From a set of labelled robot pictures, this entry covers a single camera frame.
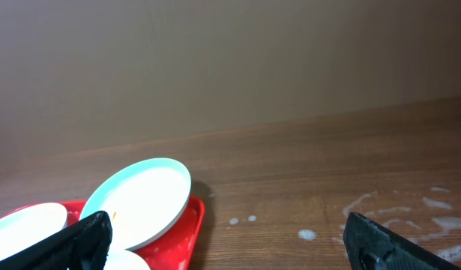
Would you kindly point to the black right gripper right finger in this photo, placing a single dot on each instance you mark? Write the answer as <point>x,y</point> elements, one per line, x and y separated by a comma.
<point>370,246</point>

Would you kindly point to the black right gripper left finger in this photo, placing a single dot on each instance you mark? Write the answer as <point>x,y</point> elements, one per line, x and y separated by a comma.
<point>83,245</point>

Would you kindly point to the red plastic tray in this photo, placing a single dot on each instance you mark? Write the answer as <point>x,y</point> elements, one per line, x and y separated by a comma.
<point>173,249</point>

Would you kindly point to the light blue plate front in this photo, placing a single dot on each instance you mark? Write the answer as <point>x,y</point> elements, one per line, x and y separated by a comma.
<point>124,260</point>

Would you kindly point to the light blue plate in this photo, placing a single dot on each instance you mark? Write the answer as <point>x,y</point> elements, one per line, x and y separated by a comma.
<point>143,201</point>
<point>124,260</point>
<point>28,226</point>

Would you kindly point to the light blue plate back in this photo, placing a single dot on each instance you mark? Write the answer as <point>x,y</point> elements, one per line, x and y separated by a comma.
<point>143,201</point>

